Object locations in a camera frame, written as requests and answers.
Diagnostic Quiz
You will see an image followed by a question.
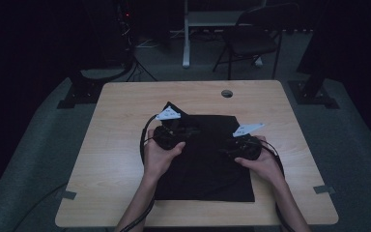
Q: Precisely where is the white desk frame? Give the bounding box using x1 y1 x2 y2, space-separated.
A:
182 0 267 69

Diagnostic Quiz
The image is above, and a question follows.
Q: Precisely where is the person's right hand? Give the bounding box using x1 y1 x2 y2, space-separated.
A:
234 134 284 185

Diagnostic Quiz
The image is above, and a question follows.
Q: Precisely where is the grey tape piece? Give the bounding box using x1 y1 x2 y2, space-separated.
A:
55 189 77 201
313 185 336 195

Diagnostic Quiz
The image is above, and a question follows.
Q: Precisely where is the black printed long-sleeve sweatshirt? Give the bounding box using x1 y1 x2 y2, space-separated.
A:
154 101 256 203

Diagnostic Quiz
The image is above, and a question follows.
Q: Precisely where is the dark equipment rack with red light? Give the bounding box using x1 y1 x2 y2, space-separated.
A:
115 1 138 66

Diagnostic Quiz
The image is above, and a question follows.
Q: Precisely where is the black folding chair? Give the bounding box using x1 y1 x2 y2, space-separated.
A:
212 3 299 81

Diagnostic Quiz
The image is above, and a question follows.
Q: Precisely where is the person's left hand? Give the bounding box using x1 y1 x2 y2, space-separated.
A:
143 138 186 180

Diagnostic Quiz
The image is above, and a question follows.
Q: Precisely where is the black metal stand base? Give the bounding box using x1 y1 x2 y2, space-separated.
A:
288 75 340 109
56 69 133 109

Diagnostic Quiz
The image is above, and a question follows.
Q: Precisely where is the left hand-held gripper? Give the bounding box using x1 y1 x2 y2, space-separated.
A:
153 105 191 152

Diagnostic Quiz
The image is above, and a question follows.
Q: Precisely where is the black tripod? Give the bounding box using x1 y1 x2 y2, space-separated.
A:
125 57 158 82

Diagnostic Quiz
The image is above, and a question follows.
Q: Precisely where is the black floor cable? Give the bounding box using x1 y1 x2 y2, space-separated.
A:
11 183 67 232

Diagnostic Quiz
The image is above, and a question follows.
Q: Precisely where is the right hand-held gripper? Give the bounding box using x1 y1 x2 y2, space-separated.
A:
225 123 266 161

